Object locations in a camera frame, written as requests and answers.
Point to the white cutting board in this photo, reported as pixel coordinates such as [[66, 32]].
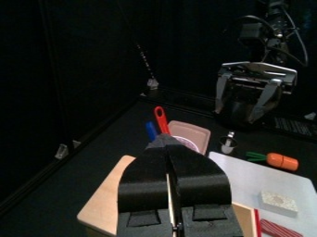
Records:
[[248, 182]]

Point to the small metal pot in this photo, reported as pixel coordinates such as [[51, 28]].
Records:
[[228, 143]]

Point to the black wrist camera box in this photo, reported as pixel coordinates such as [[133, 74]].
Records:
[[252, 34]]

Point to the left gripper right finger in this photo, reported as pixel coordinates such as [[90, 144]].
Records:
[[202, 188]]

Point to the light wooden drawer box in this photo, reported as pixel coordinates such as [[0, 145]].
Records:
[[107, 197]]

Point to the red toy utensil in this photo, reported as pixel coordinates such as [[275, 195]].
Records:
[[162, 122]]

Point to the orange toy carrot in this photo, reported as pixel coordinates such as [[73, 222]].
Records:
[[281, 161]]

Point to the pink tray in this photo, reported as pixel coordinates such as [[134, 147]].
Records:
[[194, 131]]

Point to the red striped bacon block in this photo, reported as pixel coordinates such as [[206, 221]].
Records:
[[280, 230]]

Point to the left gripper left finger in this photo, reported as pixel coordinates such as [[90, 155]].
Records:
[[145, 185]]

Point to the blue toy utensil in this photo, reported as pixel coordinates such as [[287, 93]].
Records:
[[152, 131]]

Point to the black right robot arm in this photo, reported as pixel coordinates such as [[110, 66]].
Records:
[[275, 40]]

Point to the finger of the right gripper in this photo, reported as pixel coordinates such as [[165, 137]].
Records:
[[221, 92], [264, 102]]

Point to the white speckled rice block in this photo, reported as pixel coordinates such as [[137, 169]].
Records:
[[279, 202]]

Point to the metal frame bracket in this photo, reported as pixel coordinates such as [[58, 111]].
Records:
[[77, 143], [62, 152], [153, 84]]

